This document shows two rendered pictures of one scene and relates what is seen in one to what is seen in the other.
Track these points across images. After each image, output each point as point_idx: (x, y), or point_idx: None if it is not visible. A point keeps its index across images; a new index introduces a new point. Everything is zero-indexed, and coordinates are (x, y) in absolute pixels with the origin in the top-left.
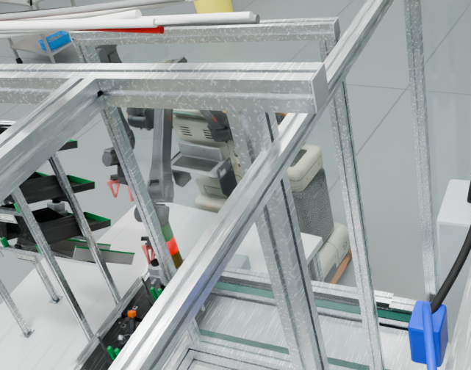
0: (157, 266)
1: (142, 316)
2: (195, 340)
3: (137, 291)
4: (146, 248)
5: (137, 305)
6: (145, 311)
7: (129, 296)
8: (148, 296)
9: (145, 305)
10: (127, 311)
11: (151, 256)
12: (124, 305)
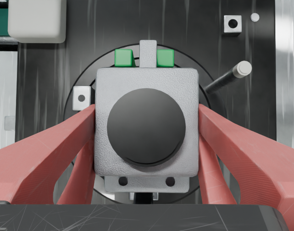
0: (113, 96)
1: (185, 4)
2: None
3: (274, 110)
4: (258, 175)
5: (235, 46)
6: (188, 28)
7: None
8: (199, 74)
9: (206, 56)
10: (256, 12)
11: (221, 186)
12: (289, 46)
